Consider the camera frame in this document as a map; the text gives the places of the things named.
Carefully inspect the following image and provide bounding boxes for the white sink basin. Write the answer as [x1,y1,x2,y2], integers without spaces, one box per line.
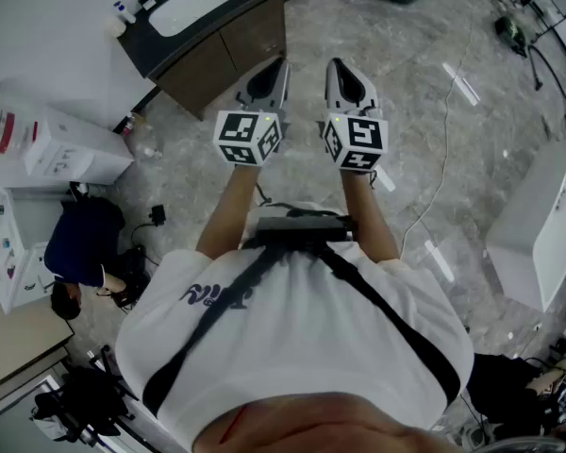
[148,0,241,38]

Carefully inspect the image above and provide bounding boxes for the white cabinet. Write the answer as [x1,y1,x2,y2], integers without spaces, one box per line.
[0,185,73,316]

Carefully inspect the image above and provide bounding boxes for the blue-capped white bottle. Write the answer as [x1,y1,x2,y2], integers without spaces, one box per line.
[113,0,137,24]

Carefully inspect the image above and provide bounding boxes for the black vacuum hose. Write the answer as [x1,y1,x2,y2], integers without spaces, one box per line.
[526,43,566,132]

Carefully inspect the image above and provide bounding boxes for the person's right forearm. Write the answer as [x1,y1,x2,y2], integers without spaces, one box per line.
[339,167,402,266]

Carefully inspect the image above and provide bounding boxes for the dark vanity cabinet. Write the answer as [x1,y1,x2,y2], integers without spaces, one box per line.
[116,0,288,122]

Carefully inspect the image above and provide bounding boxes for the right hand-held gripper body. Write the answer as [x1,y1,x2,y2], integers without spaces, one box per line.
[320,57,390,173]

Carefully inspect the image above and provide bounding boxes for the person's white shirt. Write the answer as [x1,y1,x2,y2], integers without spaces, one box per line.
[115,200,475,447]

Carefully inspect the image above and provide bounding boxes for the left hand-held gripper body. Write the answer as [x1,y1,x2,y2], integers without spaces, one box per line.
[213,57,291,167]

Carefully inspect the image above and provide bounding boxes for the black chest-mounted box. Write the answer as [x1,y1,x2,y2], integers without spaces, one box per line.
[254,214,358,245]

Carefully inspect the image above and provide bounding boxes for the white floor cable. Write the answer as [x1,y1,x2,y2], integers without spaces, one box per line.
[399,25,475,254]

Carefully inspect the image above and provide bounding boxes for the red neck cord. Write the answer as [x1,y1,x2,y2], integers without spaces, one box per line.
[219,406,247,444]

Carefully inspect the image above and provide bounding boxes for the black and green vacuum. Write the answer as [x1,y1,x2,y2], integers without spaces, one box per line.
[493,14,530,54]

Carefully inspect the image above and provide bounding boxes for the cream cup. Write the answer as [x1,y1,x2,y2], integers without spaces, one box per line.
[103,15,127,38]

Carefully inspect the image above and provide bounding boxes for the white bathtub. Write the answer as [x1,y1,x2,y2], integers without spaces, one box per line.
[484,135,566,314]

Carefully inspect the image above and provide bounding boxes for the black backpack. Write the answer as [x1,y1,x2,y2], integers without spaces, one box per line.
[31,364,134,444]

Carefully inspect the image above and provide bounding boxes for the person's left forearm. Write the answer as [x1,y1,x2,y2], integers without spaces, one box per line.
[195,160,264,261]

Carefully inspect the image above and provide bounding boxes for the person's chin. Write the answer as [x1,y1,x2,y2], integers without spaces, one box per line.
[192,391,566,453]

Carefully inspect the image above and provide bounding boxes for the white box-shaped fixture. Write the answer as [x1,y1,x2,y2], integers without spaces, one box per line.
[22,106,136,189]

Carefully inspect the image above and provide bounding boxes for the black chest harness straps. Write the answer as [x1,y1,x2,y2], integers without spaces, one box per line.
[141,238,459,419]

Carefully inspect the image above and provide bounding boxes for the wooden desk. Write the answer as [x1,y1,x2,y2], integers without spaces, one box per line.
[0,294,75,396]

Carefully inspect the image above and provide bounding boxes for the red-labelled white bag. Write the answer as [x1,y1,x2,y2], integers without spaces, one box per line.
[0,109,40,155]

